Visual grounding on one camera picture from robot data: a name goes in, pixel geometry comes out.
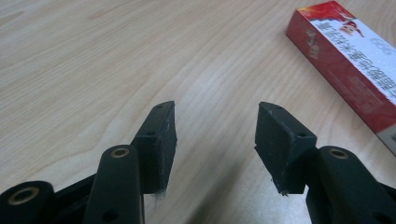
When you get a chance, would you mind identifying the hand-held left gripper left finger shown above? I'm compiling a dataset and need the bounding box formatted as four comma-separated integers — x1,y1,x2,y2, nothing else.
132,100,178,196

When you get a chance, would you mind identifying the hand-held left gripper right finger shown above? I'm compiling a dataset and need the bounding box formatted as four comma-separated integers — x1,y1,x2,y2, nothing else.
254,101,318,196

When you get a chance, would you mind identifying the red and white medicine box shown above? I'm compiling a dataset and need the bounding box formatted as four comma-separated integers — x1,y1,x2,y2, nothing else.
285,0,396,157

